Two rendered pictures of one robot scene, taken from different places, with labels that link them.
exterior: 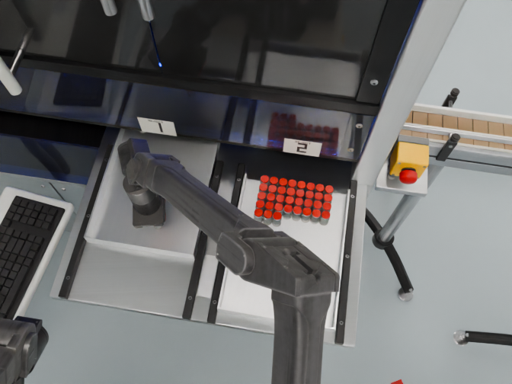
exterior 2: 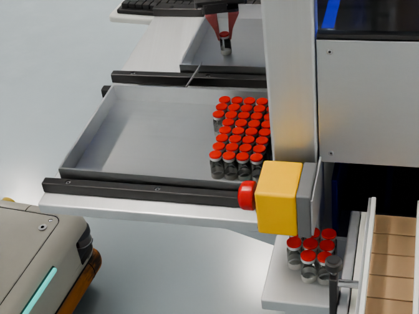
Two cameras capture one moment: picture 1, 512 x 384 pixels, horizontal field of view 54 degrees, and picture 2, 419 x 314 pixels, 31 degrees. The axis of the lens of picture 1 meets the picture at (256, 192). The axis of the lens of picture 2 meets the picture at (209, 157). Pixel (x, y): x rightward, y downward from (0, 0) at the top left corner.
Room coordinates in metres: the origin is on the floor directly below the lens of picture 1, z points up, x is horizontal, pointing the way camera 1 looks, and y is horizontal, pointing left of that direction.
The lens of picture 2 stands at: (0.62, -1.11, 1.65)
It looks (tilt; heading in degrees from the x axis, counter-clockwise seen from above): 37 degrees down; 100
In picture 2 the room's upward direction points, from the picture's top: 8 degrees counter-clockwise
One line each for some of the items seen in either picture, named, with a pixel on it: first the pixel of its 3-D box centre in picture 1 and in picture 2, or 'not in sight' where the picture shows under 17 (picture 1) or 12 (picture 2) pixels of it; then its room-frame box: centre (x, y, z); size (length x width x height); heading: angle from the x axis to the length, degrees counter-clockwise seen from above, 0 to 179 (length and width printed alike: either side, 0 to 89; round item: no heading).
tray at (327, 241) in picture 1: (286, 248); (179, 136); (0.38, -0.07, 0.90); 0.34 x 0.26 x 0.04; 171
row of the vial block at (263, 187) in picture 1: (295, 196); (254, 137); (0.51, -0.10, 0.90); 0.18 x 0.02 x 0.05; 81
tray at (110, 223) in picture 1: (157, 184); (277, 41); (0.54, 0.25, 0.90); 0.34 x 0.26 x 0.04; 172
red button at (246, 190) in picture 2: (408, 174); (252, 195); (0.53, -0.35, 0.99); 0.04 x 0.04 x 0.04; 82
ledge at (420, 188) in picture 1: (401, 168); (318, 275); (0.61, -0.38, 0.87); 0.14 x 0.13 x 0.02; 172
